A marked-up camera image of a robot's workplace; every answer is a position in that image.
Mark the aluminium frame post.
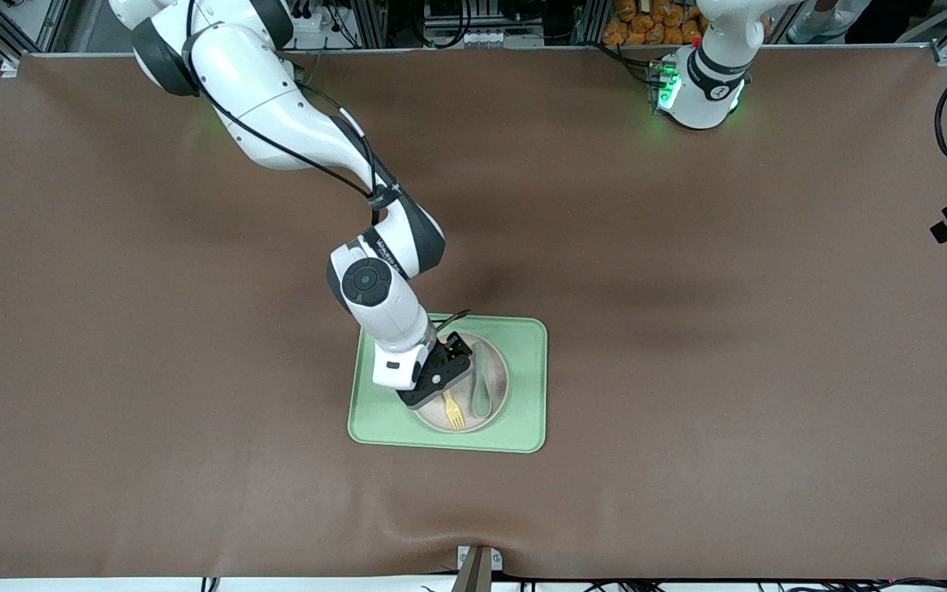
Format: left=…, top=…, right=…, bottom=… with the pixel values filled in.
left=350, top=0, right=389, bottom=49

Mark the grey metal mount bracket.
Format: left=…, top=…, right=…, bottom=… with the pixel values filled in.
left=455, top=544, right=504, bottom=592

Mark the beige round plate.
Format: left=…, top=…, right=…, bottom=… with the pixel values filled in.
left=412, top=333, right=510, bottom=433

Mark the person in dark clothes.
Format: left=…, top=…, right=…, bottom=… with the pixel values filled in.
left=786, top=0, right=935, bottom=44

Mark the light green rectangular tray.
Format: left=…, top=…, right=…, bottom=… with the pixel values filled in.
left=348, top=310, right=549, bottom=454

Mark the green plastic spoon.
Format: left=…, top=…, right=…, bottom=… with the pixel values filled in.
left=471, top=341, right=492, bottom=417

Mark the orange bread rolls pile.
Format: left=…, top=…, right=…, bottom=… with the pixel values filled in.
left=603, top=0, right=709, bottom=47

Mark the brown table mat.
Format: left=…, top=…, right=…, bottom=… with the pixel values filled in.
left=0, top=45, right=947, bottom=580

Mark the white connector strip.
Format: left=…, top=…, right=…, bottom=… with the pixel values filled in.
left=455, top=30, right=546, bottom=49

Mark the white power strip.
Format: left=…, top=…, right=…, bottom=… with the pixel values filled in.
left=289, top=7, right=336, bottom=35

